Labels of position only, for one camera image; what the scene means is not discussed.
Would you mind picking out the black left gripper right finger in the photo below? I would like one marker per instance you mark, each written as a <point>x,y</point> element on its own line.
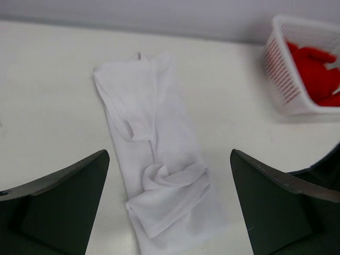
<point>285,214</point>

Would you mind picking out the white plastic basket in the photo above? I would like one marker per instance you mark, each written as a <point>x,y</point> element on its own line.
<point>286,86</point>

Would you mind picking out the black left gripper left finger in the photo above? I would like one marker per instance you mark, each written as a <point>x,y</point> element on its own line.
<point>55,213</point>

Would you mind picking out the red t shirt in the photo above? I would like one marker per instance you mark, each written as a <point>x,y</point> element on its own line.
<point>320,82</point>

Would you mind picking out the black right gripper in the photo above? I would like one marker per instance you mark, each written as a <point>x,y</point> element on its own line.
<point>324,173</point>

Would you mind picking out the white t shirt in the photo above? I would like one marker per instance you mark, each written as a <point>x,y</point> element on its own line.
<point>172,203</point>

